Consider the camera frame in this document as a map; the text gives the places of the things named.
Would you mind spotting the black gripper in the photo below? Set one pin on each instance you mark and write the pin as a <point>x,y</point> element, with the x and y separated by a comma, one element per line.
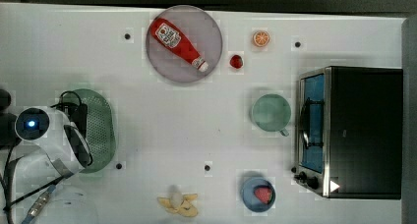
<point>77,114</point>

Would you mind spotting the green strainer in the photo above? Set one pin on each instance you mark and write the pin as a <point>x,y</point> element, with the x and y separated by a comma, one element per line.
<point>100,133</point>

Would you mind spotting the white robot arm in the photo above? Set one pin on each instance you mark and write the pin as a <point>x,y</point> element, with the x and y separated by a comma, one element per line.
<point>33,182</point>

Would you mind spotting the red ketchup bottle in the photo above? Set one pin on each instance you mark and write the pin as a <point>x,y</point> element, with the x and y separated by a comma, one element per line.
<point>174,40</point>

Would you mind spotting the peeled toy banana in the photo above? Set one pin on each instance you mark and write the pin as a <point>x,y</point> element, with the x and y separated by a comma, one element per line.
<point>179,203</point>

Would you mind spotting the grey round plate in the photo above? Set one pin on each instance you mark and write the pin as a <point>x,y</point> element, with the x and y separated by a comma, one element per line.
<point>203,32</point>

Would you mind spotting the blue bowl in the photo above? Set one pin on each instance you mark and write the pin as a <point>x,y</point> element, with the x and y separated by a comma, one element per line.
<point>248,196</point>

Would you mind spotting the green mug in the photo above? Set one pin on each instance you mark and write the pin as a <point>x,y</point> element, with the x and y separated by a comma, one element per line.
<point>271,113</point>

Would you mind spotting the orange slice toy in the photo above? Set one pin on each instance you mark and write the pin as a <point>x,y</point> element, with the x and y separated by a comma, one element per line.
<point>261,38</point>

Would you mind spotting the red toy strawberry in bowl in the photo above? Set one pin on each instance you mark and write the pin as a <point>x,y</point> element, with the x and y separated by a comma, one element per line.
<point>263,194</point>

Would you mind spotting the black toaster oven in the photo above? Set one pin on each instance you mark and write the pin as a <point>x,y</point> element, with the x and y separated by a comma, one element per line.
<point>349,123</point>

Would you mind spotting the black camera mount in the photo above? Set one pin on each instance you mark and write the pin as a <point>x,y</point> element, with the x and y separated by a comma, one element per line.
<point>8,136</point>

